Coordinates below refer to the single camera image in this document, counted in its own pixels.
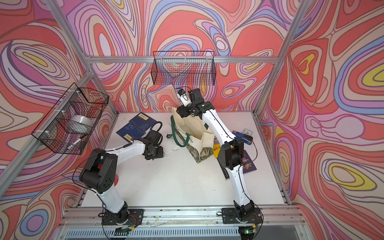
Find blue stapler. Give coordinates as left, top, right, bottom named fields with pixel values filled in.
left=232, top=131, right=253, bottom=145

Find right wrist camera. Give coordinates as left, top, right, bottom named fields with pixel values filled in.
left=177, top=88, right=191, bottom=107

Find black wire basket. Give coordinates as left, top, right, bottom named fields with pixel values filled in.
left=151, top=50, right=217, bottom=87
left=32, top=84, right=109, bottom=155

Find cream canvas tote bag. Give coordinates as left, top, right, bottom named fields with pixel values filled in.
left=169, top=108, right=215, bottom=164

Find dark blue book upper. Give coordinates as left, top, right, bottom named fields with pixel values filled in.
left=129, top=113, right=157, bottom=132

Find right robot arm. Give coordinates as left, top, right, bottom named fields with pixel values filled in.
left=176, top=88, right=255, bottom=219

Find black wire basket back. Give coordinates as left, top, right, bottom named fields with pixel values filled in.
left=151, top=50, right=217, bottom=87

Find white marker pen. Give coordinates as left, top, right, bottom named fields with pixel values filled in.
left=67, top=139, right=82, bottom=151

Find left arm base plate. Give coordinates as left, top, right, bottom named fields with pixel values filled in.
left=98, top=209, right=145, bottom=227

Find yellow cartoon cover book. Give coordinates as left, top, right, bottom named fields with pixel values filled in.
left=213, top=137, right=221, bottom=158

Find silver tape roll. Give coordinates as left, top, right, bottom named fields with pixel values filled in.
left=69, top=115, right=94, bottom=134

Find dark blue book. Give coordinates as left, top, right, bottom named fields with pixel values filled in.
left=116, top=123, right=145, bottom=142
left=129, top=113, right=157, bottom=132

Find dark blue book lower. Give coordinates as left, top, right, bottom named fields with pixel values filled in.
left=116, top=123, right=145, bottom=142

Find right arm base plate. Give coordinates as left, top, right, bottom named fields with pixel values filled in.
left=220, top=208, right=264, bottom=225

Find red plastic cup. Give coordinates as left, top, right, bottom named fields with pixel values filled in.
left=114, top=174, right=119, bottom=186

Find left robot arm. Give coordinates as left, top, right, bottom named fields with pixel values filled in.
left=79, top=130, right=164, bottom=223

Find black wire basket left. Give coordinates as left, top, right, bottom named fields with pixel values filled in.
left=32, top=84, right=109, bottom=155

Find small card packet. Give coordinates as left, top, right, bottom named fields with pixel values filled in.
left=243, top=129, right=253, bottom=136

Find dark portrait cover book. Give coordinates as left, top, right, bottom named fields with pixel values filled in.
left=222, top=150, right=257, bottom=180

